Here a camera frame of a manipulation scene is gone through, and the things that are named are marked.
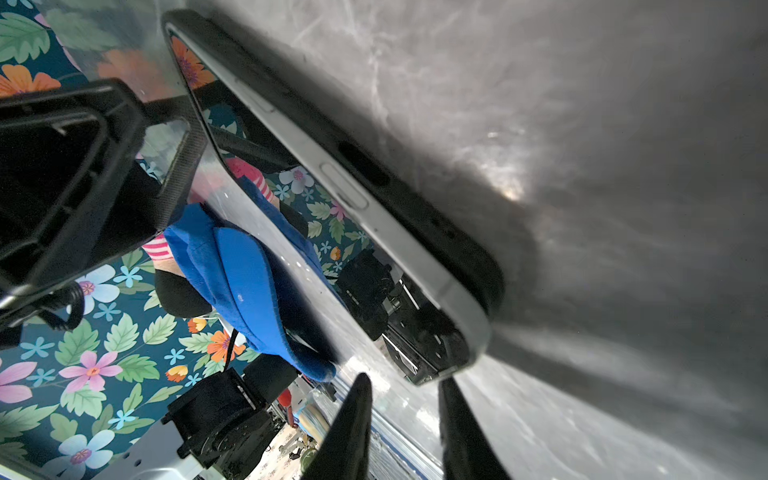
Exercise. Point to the silver-edged smartphone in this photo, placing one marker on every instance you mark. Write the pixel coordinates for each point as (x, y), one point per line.
(422, 339)

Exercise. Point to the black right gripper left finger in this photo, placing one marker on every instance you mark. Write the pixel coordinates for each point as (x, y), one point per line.
(344, 454)

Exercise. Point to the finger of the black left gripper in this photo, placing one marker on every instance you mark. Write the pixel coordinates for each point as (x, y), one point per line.
(73, 195)

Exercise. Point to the black phone case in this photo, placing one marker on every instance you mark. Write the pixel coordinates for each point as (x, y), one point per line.
(447, 262)

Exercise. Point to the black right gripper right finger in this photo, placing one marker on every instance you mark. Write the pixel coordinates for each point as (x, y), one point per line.
(467, 454)

